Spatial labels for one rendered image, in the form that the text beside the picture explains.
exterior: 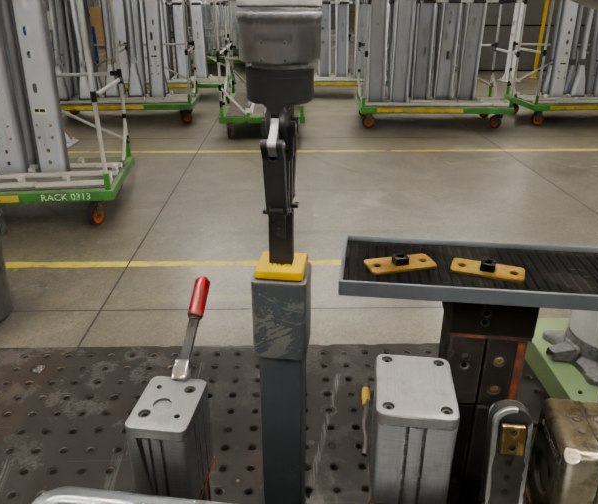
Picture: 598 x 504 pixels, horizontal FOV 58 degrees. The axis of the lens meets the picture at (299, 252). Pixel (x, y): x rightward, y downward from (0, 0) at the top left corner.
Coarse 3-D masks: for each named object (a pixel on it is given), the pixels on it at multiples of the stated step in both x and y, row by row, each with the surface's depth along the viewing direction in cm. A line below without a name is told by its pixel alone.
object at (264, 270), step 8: (264, 256) 71; (296, 256) 71; (304, 256) 71; (264, 264) 69; (272, 264) 68; (280, 264) 69; (288, 264) 69; (296, 264) 69; (304, 264) 69; (256, 272) 67; (264, 272) 67; (272, 272) 67; (280, 272) 67; (288, 272) 67; (296, 272) 67; (296, 280) 67
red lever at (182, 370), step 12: (204, 276) 70; (204, 288) 69; (192, 300) 68; (204, 300) 68; (192, 312) 67; (192, 324) 66; (192, 336) 66; (192, 348) 65; (180, 360) 63; (180, 372) 62
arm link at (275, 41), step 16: (240, 16) 55; (256, 16) 54; (272, 16) 53; (288, 16) 54; (304, 16) 54; (320, 16) 56; (240, 32) 56; (256, 32) 55; (272, 32) 54; (288, 32) 54; (304, 32) 55; (320, 32) 57; (240, 48) 57; (256, 48) 55; (272, 48) 55; (288, 48) 55; (304, 48) 56; (320, 48) 58; (256, 64) 58; (272, 64) 57; (288, 64) 57; (304, 64) 58
